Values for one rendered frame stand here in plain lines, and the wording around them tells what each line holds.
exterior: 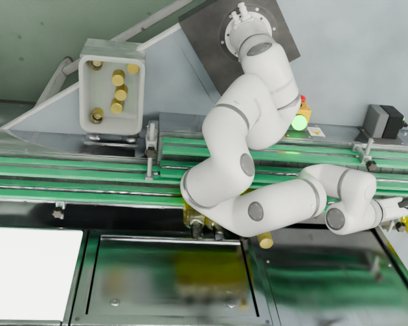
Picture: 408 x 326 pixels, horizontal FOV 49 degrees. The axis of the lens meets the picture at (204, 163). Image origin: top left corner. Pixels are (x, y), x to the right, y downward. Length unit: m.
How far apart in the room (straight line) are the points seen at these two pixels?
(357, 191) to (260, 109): 0.29
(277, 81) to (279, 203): 0.28
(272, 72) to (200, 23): 0.34
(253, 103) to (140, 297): 0.56
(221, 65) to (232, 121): 0.49
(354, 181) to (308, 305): 0.40
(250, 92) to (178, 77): 0.50
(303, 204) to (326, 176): 0.20
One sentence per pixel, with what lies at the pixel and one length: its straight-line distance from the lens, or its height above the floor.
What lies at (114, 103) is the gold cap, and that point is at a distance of 1.31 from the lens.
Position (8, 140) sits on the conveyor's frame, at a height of 0.82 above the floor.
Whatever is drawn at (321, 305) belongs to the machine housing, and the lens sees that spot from 1.28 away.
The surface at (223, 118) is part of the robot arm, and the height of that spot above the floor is 1.29.
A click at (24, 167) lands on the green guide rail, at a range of 1.31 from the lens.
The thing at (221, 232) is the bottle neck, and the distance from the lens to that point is 1.14.
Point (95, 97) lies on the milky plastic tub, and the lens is 1.36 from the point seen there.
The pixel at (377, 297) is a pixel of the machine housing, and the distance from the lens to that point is 1.38.
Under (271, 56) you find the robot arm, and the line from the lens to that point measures 0.96.
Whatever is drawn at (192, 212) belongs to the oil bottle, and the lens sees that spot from 1.17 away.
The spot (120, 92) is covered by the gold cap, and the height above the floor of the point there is 0.81.
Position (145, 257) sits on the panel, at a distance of 1.25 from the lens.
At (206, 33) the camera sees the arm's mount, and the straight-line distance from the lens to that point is 1.25.
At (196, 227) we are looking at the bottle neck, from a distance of 1.15.
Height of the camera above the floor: 2.01
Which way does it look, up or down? 59 degrees down
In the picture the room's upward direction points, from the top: 171 degrees clockwise
